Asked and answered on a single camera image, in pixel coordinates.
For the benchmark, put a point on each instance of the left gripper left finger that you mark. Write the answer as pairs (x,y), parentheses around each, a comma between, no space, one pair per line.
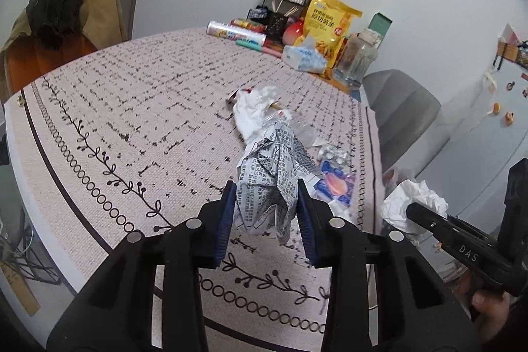
(114,309)

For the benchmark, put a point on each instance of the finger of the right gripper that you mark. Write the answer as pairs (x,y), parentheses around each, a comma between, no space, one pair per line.
(500,262)

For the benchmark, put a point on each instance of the grey upholstered chair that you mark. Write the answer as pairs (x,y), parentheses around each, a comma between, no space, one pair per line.
(404,110)

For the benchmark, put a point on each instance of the crumpled white tissue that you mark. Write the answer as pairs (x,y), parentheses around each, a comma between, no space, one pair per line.
(393,209)

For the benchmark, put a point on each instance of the yellow snack bag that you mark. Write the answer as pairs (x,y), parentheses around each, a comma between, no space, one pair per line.
(327,23)

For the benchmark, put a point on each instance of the green box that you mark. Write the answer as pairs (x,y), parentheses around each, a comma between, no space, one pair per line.
(380,24)

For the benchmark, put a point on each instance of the silver pill blister pack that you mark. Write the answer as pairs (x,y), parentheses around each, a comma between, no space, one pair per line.
(334,155)

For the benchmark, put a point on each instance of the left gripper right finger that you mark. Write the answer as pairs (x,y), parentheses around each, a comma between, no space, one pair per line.
(384,295)

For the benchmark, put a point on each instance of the black wire rack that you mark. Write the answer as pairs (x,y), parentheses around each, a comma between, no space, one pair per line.
(276,16)

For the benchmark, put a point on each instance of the white plastic bag roll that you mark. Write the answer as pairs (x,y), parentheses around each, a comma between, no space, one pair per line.
(231,32)

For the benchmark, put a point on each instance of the blue tissue pack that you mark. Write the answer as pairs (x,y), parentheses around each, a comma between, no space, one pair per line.
(305,57)

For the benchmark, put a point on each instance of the orange chair with clothes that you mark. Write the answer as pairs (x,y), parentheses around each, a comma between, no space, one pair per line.
(51,33)

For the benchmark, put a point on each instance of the purple snack packet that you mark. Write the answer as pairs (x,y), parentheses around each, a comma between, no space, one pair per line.
(336,186)

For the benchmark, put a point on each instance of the right hand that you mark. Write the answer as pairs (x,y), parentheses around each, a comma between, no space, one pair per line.
(493,309)

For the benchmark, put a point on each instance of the printed newspaper ball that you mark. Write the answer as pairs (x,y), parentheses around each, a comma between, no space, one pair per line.
(267,186)

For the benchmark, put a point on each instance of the pink patterned tablecloth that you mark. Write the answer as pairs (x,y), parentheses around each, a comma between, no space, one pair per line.
(137,137)

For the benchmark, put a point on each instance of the white refrigerator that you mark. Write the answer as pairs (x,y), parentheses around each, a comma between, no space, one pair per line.
(475,162)

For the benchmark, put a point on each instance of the clear plastic water jug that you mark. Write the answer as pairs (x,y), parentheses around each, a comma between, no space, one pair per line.
(361,51)

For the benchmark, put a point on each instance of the crumpled white plastic wrapper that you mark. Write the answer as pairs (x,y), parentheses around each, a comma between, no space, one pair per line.
(256,109)

